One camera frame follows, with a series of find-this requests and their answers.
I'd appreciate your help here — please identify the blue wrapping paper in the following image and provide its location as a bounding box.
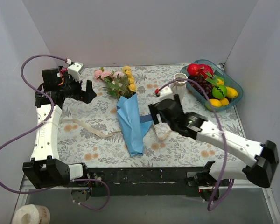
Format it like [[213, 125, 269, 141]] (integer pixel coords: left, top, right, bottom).
[[117, 94, 153, 157]]

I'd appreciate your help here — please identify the artificial flower bouquet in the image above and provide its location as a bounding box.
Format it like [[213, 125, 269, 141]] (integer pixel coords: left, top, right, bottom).
[[94, 66, 136, 99]]

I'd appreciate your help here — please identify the cream ribbon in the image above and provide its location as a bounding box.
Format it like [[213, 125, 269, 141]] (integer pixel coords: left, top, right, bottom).
[[59, 119, 171, 141]]

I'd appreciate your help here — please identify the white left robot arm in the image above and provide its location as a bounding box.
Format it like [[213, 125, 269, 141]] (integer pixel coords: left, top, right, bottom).
[[22, 62, 96, 189]]

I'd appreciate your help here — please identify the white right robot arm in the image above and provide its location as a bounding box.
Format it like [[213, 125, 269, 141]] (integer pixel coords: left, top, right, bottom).
[[148, 95, 279, 188]]

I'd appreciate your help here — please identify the white ribbed ceramic vase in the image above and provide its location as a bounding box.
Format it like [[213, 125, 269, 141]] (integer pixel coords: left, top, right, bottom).
[[169, 73, 187, 102]]

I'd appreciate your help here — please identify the floral patterned table mat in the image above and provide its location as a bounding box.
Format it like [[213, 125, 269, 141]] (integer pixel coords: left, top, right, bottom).
[[58, 65, 243, 168]]

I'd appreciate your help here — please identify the dark purple grape bunch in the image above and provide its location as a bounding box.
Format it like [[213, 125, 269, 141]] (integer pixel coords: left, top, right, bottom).
[[188, 76, 213, 99]]

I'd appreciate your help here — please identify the yellow lemon front left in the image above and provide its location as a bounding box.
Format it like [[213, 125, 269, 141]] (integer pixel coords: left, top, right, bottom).
[[206, 98, 222, 107]]

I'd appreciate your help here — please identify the yellow lemon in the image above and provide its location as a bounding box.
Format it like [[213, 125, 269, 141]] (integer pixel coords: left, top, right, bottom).
[[216, 78, 224, 85], [219, 98, 229, 106], [206, 98, 222, 107], [226, 86, 238, 98]]

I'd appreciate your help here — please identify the teal plastic fruit basket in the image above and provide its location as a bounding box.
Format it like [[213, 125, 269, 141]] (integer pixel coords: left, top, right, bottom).
[[180, 59, 244, 112]]

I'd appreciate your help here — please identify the red apple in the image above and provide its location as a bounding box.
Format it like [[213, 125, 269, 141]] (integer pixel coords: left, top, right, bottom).
[[187, 63, 200, 76]]

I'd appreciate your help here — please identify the pink dragon fruit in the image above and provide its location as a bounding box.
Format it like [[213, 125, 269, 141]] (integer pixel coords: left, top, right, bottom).
[[198, 64, 214, 79]]

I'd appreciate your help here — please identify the yellow lemon front right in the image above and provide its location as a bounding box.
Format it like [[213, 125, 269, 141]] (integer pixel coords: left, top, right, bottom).
[[219, 98, 229, 106]]

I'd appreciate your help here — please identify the yellow lemon back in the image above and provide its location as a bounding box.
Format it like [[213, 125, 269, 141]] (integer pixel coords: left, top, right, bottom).
[[216, 78, 224, 85]]

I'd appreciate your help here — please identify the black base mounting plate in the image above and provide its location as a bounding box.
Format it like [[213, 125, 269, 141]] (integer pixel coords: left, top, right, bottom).
[[68, 167, 220, 201]]

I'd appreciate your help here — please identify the white tape roll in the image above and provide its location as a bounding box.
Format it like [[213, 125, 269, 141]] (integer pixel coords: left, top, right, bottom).
[[12, 204, 50, 224]]

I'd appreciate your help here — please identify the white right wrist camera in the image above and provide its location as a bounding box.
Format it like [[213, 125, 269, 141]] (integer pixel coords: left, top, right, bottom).
[[155, 86, 174, 102]]

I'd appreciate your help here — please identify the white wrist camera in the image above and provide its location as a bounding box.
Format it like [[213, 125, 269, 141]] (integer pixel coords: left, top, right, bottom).
[[155, 86, 174, 102], [67, 62, 85, 82]]

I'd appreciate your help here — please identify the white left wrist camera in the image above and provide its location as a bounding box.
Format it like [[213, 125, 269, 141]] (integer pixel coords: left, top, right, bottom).
[[67, 62, 85, 82]]

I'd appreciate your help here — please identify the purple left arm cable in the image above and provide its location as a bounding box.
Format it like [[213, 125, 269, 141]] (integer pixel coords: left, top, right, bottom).
[[0, 54, 110, 211]]

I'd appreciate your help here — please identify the aluminium rail frame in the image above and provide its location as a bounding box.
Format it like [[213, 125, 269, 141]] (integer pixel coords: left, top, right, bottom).
[[20, 172, 73, 191]]

